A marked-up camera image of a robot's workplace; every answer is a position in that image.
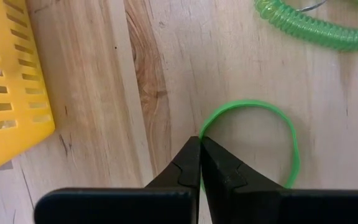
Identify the green rubber band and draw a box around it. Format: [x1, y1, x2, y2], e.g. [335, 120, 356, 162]
[198, 99, 301, 190]

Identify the yellow plastic basket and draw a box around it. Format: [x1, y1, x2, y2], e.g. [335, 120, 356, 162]
[0, 0, 56, 178]

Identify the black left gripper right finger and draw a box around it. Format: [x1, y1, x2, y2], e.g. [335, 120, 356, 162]
[201, 136, 358, 224]

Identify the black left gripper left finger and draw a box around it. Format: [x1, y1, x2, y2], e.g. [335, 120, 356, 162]
[34, 136, 201, 224]

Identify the green spiral wrist coil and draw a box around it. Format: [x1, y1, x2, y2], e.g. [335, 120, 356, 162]
[253, 0, 358, 52]

